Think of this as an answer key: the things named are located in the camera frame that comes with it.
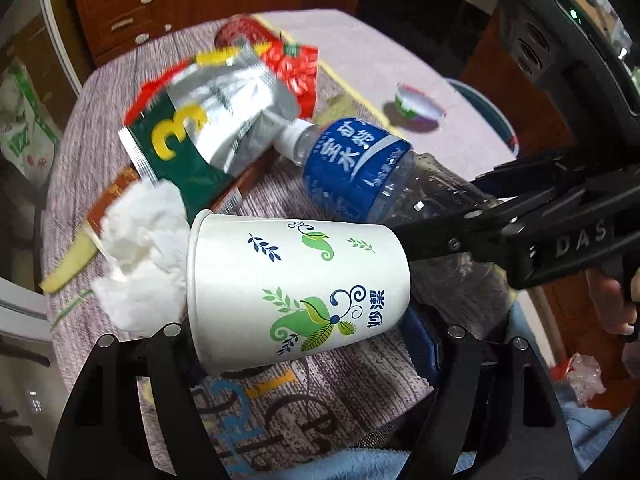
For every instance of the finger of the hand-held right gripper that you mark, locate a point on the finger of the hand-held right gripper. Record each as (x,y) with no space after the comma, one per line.
(540,175)
(460,237)

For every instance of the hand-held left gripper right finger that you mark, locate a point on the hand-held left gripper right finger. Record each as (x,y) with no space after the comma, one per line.
(425,350)

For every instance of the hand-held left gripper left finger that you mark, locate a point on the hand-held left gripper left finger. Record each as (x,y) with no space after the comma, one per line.
(172,355)

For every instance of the clear bottle with blue label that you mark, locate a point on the clear bottle with blue label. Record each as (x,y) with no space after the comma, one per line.
(350,170)

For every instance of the white leaf-print paper cup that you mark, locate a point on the white leaf-print paper cup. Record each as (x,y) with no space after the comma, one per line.
(300,290)

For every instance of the red foil packet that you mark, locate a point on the red foil packet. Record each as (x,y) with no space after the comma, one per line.
(295,72)

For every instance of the green and silver snack packet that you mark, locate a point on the green and silver snack packet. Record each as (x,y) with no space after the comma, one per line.
(220,120)

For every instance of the person's right hand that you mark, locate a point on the person's right hand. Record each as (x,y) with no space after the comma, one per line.
(607,300)

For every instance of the white crumpled tissue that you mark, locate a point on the white crumpled tissue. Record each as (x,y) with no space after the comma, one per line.
(140,255)

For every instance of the clear plastic bag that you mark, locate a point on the clear plastic bag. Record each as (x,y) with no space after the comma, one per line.
(582,377)

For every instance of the yellow paper strip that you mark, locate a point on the yellow paper strip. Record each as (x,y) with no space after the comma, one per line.
(67,270)

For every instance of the small white torn cup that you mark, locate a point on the small white torn cup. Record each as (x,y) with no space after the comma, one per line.
(417,102)

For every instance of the grey printed tablecloth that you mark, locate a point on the grey printed tablecloth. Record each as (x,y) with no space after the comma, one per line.
(410,60)

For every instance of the person's blue jeans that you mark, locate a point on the person's blue jeans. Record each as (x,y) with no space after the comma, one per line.
(590,430)

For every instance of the white and green sack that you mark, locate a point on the white and green sack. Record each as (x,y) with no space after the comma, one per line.
(25,130)

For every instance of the white framed glass door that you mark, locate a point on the white framed glass door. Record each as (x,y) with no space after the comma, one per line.
(57,35)

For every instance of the brown wooden drawer cabinet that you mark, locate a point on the brown wooden drawer cabinet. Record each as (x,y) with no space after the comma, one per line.
(150,0)

